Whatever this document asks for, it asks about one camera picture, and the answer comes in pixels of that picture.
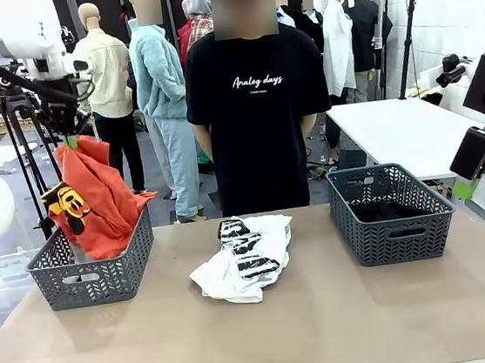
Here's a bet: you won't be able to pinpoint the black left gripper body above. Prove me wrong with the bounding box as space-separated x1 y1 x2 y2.
38 90 86 137

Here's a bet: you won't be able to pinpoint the orange cartoon print shirt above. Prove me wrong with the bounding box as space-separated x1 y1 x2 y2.
34 126 165 266

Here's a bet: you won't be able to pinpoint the black shorts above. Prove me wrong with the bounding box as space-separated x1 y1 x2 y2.
347 195 434 227

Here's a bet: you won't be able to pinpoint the gray heathered garment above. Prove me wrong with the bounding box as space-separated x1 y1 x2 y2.
67 239 90 266

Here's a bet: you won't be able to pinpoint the white black print T-shirt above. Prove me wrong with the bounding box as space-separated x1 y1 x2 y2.
182 209 304 311

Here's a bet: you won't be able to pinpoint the person's left forearm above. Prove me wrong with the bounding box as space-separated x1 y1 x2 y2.
300 111 320 138

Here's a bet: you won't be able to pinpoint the person's right forearm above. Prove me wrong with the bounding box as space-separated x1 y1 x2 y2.
193 121 218 164

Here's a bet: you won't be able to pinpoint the black tripod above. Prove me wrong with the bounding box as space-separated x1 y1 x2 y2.
0 79 74 244

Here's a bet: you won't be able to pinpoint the white table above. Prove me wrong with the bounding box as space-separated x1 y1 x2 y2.
323 86 485 194
0 141 44 178

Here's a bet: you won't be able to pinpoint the mannequin in cream shirt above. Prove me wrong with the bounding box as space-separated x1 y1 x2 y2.
66 0 148 200

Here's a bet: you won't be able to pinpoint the black light stand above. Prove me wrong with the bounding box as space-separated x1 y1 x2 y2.
387 0 429 101

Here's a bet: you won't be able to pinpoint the mannequin in light blue outfit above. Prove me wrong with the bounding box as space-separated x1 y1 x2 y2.
122 0 206 228

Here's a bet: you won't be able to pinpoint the mannequin in black shirt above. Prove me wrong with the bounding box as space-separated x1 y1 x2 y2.
342 0 403 104

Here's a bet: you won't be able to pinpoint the gray plastic lattice basket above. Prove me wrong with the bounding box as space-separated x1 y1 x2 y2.
324 155 461 272
20 204 163 315

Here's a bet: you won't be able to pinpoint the mannequin in white shirt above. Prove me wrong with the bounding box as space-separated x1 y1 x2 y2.
315 0 364 107

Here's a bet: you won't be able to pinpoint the mannequin in plaid hooded top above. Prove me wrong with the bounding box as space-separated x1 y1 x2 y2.
172 0 220 67

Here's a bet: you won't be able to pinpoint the mannequin in dark jacket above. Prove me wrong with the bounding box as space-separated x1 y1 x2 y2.
274 0 328 62

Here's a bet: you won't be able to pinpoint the person in black T-shirt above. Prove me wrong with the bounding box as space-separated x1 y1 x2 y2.
172 0 343 221

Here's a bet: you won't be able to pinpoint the black camera on stand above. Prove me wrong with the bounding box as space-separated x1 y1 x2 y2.
433 51 477 90

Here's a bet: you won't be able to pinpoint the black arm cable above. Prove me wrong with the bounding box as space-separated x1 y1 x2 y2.
0 38 98 113

